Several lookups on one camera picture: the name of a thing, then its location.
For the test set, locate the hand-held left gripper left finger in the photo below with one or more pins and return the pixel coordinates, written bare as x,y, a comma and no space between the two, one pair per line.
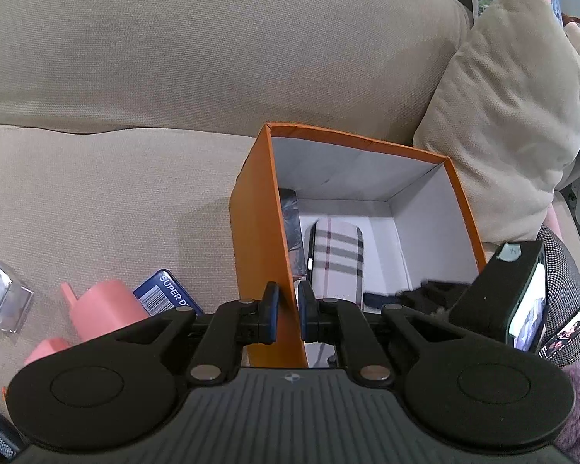
270,307

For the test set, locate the pink plastic cup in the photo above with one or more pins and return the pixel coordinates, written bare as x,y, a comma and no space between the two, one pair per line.
46,348
106,309

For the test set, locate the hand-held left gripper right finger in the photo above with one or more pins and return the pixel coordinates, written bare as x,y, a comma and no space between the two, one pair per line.
305,312

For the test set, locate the clear plastic box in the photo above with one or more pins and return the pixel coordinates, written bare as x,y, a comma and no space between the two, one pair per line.
5,290

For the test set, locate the plaid glasses case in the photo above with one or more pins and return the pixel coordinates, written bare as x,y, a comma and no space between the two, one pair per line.
336,251

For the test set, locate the blue card box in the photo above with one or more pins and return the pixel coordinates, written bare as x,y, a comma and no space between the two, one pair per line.
167,290

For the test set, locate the dark shiny box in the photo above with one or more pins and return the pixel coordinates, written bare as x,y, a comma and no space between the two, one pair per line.
290,232

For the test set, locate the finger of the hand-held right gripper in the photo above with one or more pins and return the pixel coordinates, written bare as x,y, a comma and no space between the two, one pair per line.
444,287
415,299

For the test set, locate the beige sofa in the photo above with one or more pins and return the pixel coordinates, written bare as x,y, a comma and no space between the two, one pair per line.
174,58

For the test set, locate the beige pillow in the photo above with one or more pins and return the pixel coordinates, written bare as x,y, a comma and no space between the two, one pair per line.
502,106

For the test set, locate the houndstooth fabric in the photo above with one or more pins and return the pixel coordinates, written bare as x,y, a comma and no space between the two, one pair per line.
568,280

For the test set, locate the orange cardboard box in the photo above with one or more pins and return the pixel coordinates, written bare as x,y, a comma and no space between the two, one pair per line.
256,232

